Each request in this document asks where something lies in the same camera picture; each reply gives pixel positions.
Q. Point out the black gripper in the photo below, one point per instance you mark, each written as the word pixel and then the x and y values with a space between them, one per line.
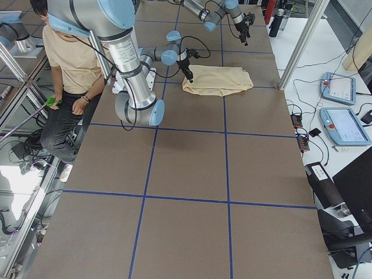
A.
pixel 240 29
pixel 183 63

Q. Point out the cream long-sleeve graphic shirt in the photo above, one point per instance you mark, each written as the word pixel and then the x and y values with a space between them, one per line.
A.
pixel 217 81

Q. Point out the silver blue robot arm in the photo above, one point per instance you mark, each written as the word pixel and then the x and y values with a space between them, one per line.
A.
pixel 113 22
pixel 212 13

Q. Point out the black water bottle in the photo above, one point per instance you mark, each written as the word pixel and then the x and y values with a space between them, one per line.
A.
pixel 275 24

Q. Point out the red water bottle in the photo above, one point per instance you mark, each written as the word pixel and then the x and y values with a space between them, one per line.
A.
pixel 269 11

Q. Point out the far blue teach pendant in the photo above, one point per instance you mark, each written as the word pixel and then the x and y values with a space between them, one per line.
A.
pixel 338 88

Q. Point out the blue teach pendant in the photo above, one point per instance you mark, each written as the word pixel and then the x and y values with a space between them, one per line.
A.
pixel 343 127
pixel 338 88

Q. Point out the person in beige shirt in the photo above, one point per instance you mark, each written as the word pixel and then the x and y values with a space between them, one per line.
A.
pixel 78 84

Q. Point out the near blue teach pendant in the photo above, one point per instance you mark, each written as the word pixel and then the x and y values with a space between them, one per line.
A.
pixel 343 127

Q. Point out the black monitor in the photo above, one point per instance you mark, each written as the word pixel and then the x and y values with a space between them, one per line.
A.
pixel 353 183

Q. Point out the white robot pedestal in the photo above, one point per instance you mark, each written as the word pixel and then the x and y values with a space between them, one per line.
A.
pixel 119 84

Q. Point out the aluminium frame post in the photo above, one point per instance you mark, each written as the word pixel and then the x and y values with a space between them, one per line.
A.
pixel 303 40

